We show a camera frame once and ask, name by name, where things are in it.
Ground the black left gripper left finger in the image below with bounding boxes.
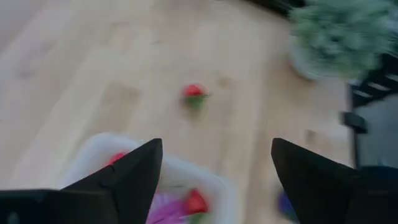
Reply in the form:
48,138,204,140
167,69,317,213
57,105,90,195
60,138,164,224

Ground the clear plastic tupperware container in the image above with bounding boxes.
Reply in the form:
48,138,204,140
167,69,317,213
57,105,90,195
60,131,241,224

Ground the red toy strawberry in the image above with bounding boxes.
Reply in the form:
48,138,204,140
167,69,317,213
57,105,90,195
180,83,210,110
182,187,210,224
106,150,129,166

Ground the white plant pot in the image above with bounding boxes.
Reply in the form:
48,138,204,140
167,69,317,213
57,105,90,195
287,33,323,81

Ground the purple toy grape bunch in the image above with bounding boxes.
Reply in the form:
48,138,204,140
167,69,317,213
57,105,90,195
277,189,300,222

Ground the purple white striped toy onion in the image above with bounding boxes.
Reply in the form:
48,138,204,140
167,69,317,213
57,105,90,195
146,192,193,224

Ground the green leafy plant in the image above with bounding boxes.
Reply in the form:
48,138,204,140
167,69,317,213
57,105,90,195
288,0,398,79

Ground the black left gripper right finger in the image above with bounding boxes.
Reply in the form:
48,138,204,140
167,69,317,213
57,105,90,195
271,138,398,224

